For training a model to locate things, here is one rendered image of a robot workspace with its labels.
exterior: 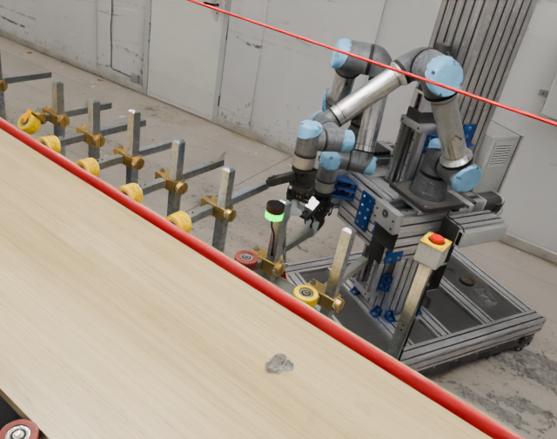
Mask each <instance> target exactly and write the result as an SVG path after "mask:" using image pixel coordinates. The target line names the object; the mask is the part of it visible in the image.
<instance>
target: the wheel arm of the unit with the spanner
mask: <svg viewBox="0 0 557 439"><path fill-rule="evenodd" d="M313 231H314V229H312V228H310V227H309V226H308V227H307V228H305V229H303V230H301V231H300V232H298V233H296V234H294V235H293V236H292V237H290V238H288V239H286V251H289V250H291V249H292V248H294V247H295V246H297V245H298V244H300V243H302V242H303V241H305V240H307V239H309V238H310V237H312V236H313ZM261 267H262V260H260V259H258V264H257V267H256V268H255V269H254V270H252V271H253V272H255V271H257V270H258V269H260V268H261Z"/></svg>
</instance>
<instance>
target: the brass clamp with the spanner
mask: <svg viewBox="0 0 557 439"><path fill-rule="evenodd" d="M249 251H252V252H254V253H255V254H256V255H257V256H258V258H259V259H260V260H262V267H261V268H260V269H261V270H262V271H264V272H266V273H267V274H269V275H271V276H273V275H274V274H275V275H276V276H278V277H279V276H281V275H282V274H283V273H284V271H285V264H284V263H282V260H281V259H279V260H278V261H276V262H275V263H272V262H271V261H269V260H268V259H267V258H266V255H267V251H266V250H265V249H263V248H262V247H259V251H254V248H253V249H251V250H249Z"/></svg>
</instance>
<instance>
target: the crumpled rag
mask: <svg viewBox="0 0 557 439"><path fill-rule="evenodd" d="M286 357H287V356H286V355H284V354H283V353H279V354H275V355H272V356H271V357H270V358H271V359H270V360H269V361H268V362H266V363H265V369H266V372H267V373H274V374H277V375H280V373H281V374H282V372H284V371H289V372H290V371H293V370H294V369H295V368H294V365H295V363H293V362H292V361H290V360H289V359H288V360H287V359H286Z"/></svg>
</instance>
